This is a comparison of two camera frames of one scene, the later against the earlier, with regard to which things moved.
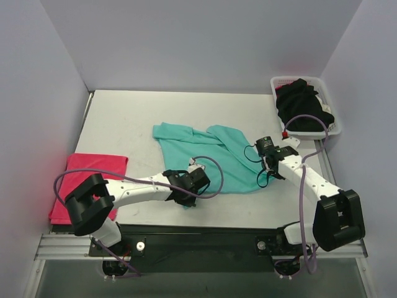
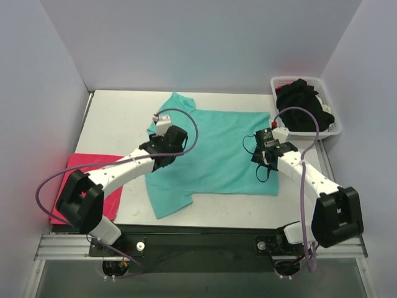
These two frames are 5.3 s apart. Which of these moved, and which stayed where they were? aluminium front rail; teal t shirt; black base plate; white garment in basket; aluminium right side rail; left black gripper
Moved: left black gripper; teal t shirt
Stayed: aluminium front rail; aluminium right side rail; black base plate; white garment in basket
